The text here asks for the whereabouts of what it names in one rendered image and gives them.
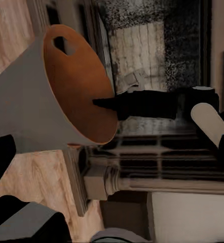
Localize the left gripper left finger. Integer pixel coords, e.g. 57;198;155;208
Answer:
0;135;16;179

